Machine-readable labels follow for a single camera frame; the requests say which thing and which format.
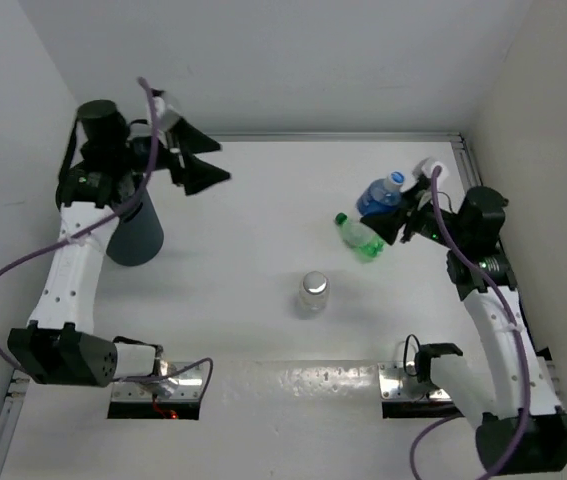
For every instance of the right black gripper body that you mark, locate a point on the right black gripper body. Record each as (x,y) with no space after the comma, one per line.
(426,221)

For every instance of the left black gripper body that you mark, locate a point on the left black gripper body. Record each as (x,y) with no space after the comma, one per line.
(139,153)

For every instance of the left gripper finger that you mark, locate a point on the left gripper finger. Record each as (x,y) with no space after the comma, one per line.
(183,138)
(199,175)

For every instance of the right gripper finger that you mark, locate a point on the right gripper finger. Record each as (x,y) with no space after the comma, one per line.
(386,225)
(410,187)

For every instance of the blue label water bottle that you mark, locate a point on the blue label water bottle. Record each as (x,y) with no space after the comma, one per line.
(383,195)

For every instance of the green plastic bottle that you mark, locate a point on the green plastic bottle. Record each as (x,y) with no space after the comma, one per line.
(359,238)

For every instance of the clear jar silver lid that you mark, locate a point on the clear jar silver lid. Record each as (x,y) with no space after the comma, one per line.
(313,294)

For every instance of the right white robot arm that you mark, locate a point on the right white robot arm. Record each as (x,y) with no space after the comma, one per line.
(520,425)

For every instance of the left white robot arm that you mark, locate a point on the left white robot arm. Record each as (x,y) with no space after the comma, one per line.
(106,212)

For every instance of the dark grey bin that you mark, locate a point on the dark grey bin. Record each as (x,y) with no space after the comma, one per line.
(138,237)

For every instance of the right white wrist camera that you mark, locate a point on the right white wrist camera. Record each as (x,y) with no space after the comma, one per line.
(427,166)

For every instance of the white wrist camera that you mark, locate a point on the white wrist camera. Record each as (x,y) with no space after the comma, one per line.
(168,110)
(427,166)

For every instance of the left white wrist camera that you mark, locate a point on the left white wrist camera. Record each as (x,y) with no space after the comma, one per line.
(168,110)

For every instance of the aluminium frame rail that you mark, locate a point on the aluminium frame rail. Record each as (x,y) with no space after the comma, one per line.
(466,165)

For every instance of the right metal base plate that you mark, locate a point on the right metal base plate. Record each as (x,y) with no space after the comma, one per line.
(396,385)

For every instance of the metal base plate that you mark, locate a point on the metal base plate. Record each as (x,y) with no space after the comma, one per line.
(183,388)
(396,385)

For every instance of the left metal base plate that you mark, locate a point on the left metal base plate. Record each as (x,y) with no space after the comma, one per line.
(183,388)

